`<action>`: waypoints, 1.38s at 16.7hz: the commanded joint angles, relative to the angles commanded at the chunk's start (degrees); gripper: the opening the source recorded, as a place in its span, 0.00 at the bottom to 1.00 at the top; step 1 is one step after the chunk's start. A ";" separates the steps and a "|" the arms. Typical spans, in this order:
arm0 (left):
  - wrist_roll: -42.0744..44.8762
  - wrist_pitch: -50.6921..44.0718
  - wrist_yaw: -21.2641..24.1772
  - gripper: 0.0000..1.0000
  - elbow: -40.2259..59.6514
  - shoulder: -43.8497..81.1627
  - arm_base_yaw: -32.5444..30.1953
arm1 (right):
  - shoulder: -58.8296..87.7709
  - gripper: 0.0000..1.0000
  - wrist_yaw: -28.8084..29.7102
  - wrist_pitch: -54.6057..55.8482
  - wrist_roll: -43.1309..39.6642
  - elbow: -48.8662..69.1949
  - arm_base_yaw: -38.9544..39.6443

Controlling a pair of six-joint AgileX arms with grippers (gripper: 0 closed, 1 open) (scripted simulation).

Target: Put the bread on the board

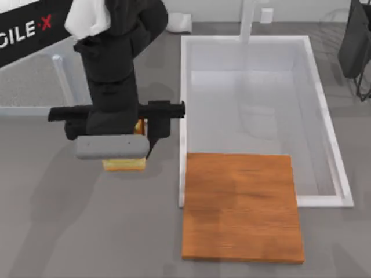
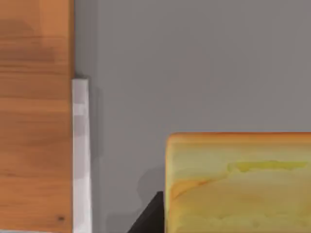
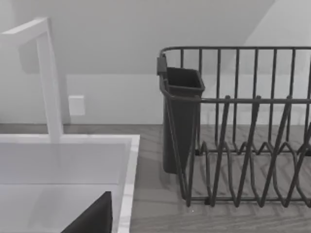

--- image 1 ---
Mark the pale grey rounded box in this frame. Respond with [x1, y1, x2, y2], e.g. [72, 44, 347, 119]
[74, 134, 150, 160]

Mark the pale translucent rack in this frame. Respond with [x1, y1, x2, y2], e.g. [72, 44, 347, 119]
[0, 53, 97, 117]

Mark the white sink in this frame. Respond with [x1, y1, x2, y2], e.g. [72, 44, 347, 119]
[177, 35, 355, 209]

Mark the white rounded object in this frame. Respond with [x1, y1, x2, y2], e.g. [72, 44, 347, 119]
[167, 12, 192, 32]

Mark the wooden cutting board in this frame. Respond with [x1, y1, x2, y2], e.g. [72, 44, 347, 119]
[181, 152, 305, 258]

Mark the white tall tap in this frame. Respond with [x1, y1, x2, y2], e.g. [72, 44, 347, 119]
[238, 0, 256, 45]

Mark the white wall socket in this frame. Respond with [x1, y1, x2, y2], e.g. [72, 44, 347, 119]
[260, 8, 274, 24]

